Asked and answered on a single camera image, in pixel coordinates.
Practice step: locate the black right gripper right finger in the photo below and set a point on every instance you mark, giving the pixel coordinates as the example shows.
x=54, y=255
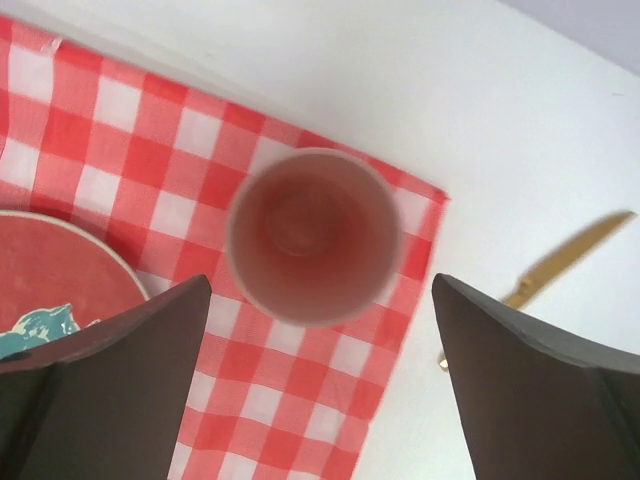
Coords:
x=536, y=401

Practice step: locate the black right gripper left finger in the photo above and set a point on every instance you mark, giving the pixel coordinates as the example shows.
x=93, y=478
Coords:
x=105, y=402

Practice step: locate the gold table knife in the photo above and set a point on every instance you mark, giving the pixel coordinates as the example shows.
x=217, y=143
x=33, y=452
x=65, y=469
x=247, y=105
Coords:
x=544, y=272

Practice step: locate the red plate with teal pattern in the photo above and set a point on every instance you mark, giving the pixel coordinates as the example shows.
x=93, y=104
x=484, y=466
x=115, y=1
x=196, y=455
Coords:
x=57, y=279

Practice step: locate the pink plastic cup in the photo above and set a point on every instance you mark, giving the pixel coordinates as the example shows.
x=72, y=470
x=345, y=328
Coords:
x=314, y=237

